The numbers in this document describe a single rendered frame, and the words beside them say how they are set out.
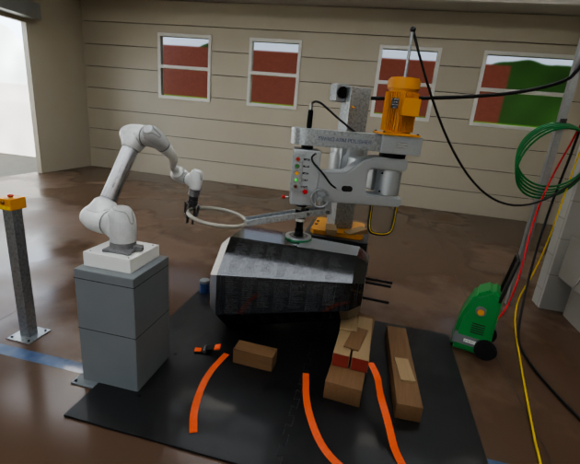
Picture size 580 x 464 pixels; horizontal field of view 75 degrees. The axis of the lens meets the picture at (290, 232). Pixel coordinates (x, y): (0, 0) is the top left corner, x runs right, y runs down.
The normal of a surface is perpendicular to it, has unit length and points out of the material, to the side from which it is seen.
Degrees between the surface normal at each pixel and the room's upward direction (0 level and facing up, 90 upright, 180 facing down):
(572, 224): 90
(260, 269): 45
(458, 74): 90
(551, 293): 90
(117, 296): 90
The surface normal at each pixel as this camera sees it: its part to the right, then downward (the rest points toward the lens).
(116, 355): -0.22, 0.27
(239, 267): -0.08, -0.48
